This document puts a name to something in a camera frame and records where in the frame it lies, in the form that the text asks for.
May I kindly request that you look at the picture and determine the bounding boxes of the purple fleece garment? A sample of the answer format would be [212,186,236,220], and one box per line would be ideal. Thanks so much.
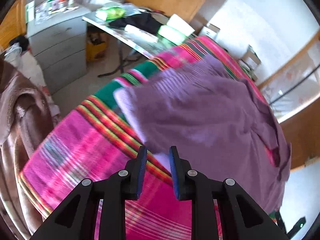
[113,55,291,213]

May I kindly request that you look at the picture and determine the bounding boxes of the white folding table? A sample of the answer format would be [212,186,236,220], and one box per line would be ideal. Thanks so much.
[81,7,181,78]

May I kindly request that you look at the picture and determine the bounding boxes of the pink plaid bed cover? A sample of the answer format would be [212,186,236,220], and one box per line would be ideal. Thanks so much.
[20,36,267,239]

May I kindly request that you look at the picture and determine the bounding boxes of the wooden door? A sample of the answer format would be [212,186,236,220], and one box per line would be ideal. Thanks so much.
[280,99,320,171]

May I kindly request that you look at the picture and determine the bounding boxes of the brown coat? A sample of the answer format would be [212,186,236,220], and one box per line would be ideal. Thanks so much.
[1,60,54,239]

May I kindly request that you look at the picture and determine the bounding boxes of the curtain with cartoon prints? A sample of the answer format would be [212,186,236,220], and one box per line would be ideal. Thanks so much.
[260,41,319,122]

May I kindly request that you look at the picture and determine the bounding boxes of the white small box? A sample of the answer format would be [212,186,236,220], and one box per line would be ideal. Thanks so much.
[198,23,220,40]

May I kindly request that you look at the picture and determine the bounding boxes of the green tissue pack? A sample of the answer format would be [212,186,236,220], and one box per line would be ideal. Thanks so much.
[95,7,125,21]

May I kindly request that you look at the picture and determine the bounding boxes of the black cloth on table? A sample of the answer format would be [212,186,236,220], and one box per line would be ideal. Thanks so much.
[108,12,162,34]

